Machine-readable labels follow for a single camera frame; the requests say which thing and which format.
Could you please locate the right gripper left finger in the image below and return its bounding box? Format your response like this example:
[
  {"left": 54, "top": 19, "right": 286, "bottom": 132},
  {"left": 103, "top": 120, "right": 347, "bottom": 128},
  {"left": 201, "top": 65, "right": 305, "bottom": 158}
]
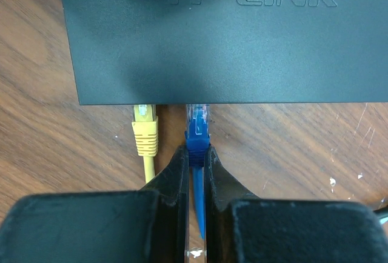
[{"left": 1, "top": 146, "right": 189, "bottom": 262}]

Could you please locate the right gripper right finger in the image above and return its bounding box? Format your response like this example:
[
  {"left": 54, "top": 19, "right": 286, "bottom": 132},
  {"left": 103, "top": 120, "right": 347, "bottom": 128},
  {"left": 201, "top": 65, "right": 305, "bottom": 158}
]
[{"left": 204, "top": 147, "right": 387, "bottom": 262}]

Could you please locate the yellow ethernet cable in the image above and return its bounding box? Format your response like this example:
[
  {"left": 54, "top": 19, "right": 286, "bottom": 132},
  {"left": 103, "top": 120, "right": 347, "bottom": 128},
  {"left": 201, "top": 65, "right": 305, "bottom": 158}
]
[{"left": 130, "top": 103, "right": 159, "bottom": 184}]

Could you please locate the blue ethernet cable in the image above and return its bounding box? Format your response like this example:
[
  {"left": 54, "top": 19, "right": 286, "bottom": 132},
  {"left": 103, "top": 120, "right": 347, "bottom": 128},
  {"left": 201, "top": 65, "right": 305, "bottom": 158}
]
[{"left": 184, "top": 103, "right": 212, "bottom": 240}]

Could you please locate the black network switch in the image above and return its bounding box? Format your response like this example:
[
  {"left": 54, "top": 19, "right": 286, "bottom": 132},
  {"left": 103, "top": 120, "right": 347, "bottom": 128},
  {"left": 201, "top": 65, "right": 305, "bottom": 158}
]
[{"left": 62, "top": 0, "right": 387, "bottom": 105}]

